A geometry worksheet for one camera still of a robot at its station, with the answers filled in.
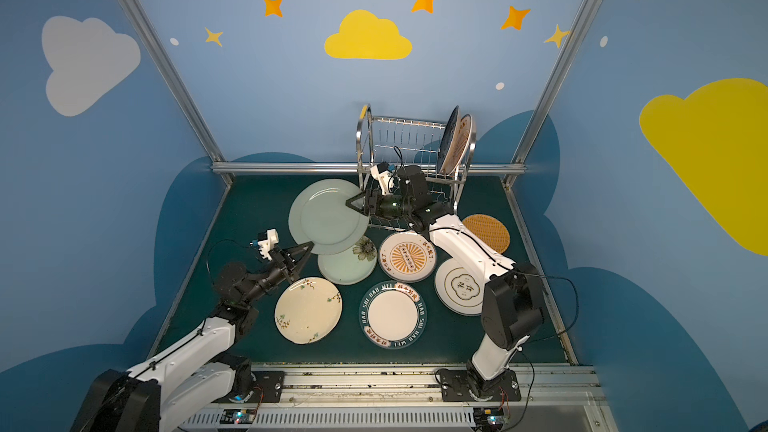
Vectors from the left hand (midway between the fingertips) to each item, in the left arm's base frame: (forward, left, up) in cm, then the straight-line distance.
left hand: (317, 250), depth 73 cm
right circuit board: (-32, -43, -24) cm, 58 cm away
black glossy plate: (+36, -35, +8) cm, 51 cm away
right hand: (+12, -8, +4) cm, 15 cm away
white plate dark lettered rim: (-8, -19, -23) cm, 31 cm away
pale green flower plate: (+9, -6, -25) cm, 27 cm away
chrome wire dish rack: (+58, -25, -11) cm, 64 cm away
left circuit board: (-32, +18, -24) cm, 44 cm away
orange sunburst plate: (+12, -24, -23) cm, 36 cm away
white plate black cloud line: (0, -40, -23) cm, 47 cm away
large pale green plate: (+12, +1, 0) cm, 12 cm away
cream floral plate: (-7, +6, -23) cm, 25 cm away
